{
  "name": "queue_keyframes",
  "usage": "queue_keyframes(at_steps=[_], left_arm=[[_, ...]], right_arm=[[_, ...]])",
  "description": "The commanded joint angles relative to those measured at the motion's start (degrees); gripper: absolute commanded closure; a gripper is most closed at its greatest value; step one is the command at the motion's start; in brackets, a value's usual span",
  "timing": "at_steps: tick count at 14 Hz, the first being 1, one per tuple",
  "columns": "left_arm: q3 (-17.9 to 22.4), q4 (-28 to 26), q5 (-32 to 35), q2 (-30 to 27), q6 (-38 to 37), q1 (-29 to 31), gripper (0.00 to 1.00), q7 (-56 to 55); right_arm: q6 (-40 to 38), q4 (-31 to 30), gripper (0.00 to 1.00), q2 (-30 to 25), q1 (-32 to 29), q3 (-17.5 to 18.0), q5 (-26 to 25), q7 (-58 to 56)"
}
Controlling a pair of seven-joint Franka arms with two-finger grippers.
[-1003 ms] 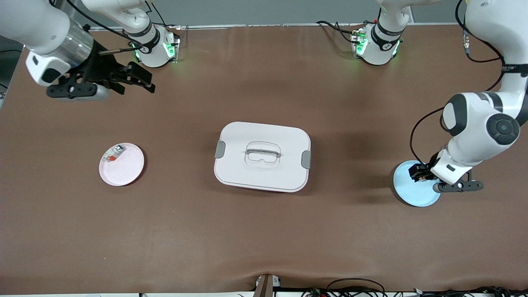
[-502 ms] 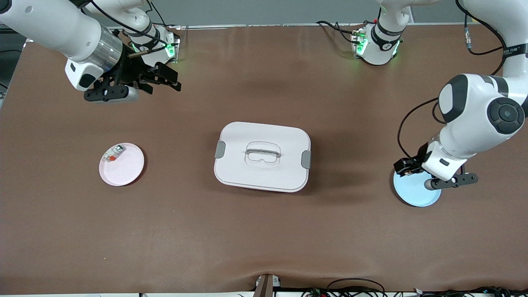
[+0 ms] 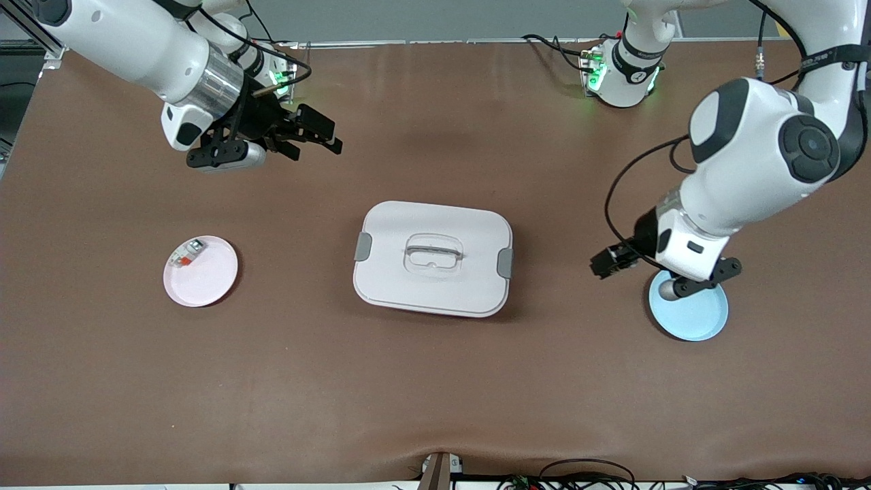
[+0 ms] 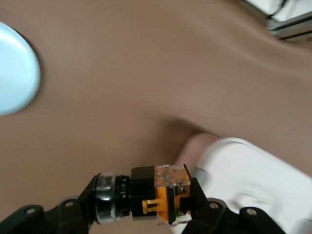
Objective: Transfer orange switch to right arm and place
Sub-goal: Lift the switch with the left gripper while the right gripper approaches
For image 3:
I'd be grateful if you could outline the black cable loop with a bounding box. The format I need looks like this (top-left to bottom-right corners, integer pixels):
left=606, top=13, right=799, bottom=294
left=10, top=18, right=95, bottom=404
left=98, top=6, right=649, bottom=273
left=538, top=459, right=638, bottom=490

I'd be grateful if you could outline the black cable at arm base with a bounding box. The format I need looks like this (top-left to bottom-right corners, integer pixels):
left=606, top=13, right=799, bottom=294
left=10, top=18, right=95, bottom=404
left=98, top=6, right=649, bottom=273
left=523, top=33, right=593, bottom=72

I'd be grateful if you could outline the black cable bundle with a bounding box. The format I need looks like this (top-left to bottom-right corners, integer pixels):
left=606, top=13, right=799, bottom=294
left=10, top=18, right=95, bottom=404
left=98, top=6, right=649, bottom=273
left=500, top=472, right=871, bottom=490

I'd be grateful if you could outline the light blue round plate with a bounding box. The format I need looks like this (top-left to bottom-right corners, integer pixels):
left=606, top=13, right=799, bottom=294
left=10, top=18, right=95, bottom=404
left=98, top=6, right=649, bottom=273
left=648, top=271, right=729, bottom=342

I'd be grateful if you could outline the silver table edge rail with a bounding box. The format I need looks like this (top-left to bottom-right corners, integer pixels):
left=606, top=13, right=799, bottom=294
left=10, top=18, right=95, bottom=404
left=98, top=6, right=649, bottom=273
left=272, top=35, right=770, bottom=52

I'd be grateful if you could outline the brown post with metal bracket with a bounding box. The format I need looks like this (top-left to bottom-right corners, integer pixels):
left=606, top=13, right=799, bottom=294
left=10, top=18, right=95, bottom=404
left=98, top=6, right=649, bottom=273
left=418, top=452, right=465, bottom=490

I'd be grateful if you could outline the pink round plate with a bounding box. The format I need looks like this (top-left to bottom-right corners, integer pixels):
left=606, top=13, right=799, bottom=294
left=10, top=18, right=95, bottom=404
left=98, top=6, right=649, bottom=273
left=163, top=235, right=240, bottom=308

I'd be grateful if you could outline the aluminium frame with black struts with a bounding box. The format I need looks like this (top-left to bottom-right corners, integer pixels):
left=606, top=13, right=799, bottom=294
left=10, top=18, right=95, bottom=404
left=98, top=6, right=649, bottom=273
left=0, top=10, right=65, bottom=72

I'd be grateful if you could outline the white lidded box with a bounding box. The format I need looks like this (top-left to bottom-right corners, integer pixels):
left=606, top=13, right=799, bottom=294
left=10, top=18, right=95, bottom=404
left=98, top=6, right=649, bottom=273
left=352, top=200, right=514, bottom=319

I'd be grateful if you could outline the brown table cover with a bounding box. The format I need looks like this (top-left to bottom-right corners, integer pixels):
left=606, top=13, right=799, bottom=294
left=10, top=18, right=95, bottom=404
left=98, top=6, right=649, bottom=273
left=0, top=39, right=871, bottom=485

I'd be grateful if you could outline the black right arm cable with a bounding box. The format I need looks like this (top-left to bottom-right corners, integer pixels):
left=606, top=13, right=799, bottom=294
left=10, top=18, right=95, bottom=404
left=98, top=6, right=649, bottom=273
left=153, top=0, right=314, bottom=96

